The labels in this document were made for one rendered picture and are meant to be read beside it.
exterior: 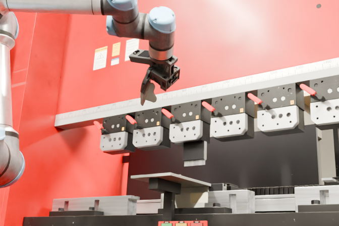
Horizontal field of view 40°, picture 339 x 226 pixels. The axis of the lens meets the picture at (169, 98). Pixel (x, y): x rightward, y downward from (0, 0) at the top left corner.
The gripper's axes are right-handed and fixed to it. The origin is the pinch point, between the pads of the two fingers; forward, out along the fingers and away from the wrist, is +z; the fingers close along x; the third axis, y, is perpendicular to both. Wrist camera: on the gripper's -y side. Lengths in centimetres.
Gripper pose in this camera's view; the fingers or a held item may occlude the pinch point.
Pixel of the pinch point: (155, 91)
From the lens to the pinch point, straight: 157.1
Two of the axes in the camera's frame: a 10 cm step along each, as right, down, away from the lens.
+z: -0.4, 6.3, 7.8
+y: 7.8, 5.0, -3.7
